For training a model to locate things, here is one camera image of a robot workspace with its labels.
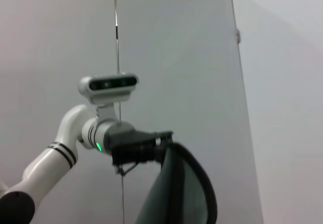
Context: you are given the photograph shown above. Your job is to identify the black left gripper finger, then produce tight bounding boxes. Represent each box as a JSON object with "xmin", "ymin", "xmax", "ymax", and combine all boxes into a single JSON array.
[
  {"xmin": 151, "ymin": 144, "xmax": 169, "ymax": 163},
  {"xmin": 154, "ymin": 131, "xmax": 175, "ymax": 147}
]

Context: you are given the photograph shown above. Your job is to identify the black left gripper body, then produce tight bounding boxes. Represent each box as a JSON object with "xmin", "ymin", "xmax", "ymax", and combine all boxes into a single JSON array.
[{"xmin": 104, "ymin": 126, "xmax": 163, "ymax": 166}]

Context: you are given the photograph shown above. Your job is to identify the grey towel with black trim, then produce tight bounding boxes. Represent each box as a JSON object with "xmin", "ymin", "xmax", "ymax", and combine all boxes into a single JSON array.
[{"xmin": 133, "ymin": 141, "xmax": 219, "ymax": 224}]

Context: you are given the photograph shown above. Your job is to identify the thin vertical metal strip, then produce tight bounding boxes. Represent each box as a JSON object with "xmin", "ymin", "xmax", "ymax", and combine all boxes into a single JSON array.
[{"xmin": 114, "ymin": 0, "xmax": 126, "ymax": 224}]

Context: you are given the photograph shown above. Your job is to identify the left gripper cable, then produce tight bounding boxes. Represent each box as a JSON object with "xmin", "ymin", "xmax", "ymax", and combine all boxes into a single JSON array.
[{"xmin": 114, "ymin": 162, "xmax": 140, "ymax": 177}]

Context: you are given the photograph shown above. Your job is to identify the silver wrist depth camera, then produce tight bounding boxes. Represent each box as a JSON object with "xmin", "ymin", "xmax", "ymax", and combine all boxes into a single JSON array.
[{"xmin": 77, "ymin": 71, "xmax": 140, "ymax": 106}]

